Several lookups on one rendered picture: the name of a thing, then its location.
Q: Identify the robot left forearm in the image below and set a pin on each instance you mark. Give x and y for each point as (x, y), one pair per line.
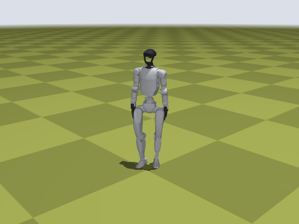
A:
(165, 100)

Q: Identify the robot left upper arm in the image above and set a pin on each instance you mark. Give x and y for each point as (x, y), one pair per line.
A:
(163, 81)

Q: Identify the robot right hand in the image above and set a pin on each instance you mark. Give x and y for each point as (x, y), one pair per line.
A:
(133, 108)

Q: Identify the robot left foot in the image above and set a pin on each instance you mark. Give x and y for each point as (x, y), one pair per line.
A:
(156, 163)

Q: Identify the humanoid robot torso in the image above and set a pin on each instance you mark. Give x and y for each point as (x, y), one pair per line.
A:
(149, 85)

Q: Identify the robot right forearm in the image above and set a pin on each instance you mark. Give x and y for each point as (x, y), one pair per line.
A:
(134, 98)

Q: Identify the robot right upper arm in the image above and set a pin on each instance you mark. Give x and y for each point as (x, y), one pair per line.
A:
(136, 87)

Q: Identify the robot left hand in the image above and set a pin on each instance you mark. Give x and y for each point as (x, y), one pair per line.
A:
(165, 112)

